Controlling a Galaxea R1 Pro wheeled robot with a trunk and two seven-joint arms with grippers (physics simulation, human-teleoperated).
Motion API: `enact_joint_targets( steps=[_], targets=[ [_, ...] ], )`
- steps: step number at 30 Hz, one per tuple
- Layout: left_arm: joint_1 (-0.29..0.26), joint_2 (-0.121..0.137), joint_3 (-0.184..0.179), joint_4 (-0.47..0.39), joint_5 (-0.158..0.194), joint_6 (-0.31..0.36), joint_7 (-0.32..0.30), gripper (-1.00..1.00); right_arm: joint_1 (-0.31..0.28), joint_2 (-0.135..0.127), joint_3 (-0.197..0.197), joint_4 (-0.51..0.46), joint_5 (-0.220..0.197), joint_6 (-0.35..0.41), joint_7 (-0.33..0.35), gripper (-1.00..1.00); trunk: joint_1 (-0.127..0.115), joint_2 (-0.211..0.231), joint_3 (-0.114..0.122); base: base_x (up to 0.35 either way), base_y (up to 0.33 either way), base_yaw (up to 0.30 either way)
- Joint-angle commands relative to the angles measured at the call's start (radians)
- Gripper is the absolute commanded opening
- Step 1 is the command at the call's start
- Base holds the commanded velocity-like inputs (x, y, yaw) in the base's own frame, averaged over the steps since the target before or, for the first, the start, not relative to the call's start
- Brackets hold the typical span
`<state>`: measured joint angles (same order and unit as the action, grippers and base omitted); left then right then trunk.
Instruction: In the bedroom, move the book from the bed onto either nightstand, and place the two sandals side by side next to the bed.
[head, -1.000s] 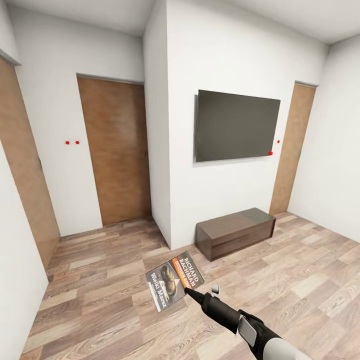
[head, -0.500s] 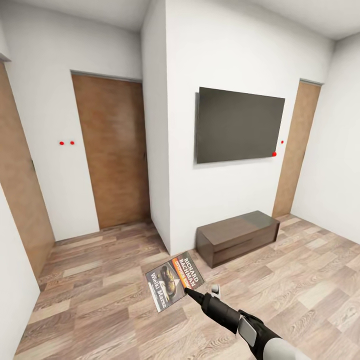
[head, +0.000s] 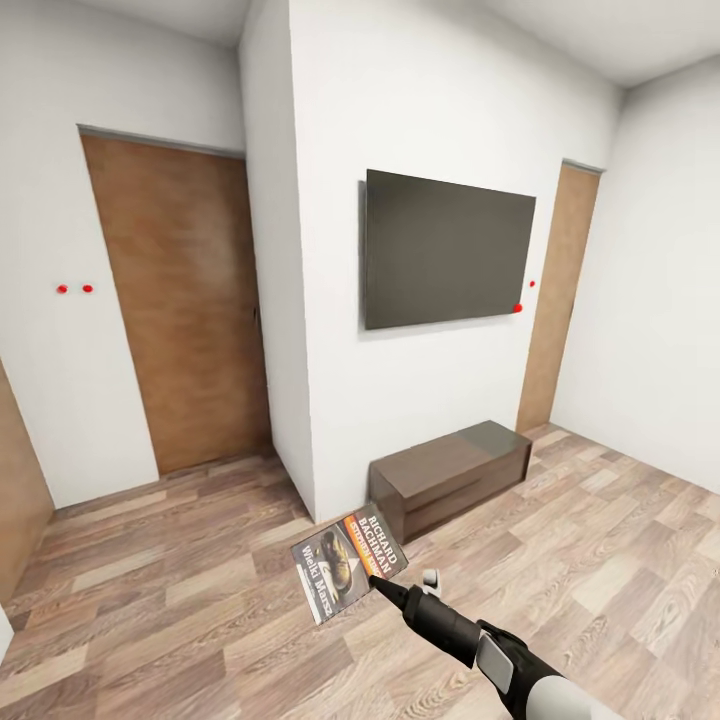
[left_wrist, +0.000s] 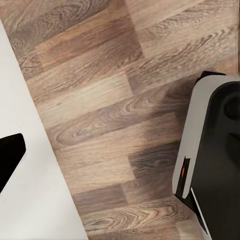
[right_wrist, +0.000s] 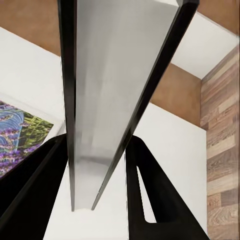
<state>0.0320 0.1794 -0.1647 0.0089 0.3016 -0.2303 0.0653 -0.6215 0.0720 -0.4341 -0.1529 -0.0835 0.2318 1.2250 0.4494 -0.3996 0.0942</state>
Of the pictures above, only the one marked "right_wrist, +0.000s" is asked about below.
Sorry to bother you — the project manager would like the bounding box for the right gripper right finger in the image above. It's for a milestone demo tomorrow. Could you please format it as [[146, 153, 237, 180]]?
[[125, 135, 210, 240]]

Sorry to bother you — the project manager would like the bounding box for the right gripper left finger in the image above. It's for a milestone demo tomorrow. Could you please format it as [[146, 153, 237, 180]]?
[[0, 133, 68, 240]]

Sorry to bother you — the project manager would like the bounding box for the hardback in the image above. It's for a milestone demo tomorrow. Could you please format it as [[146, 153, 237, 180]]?
[[57, 0, 201, 212]]

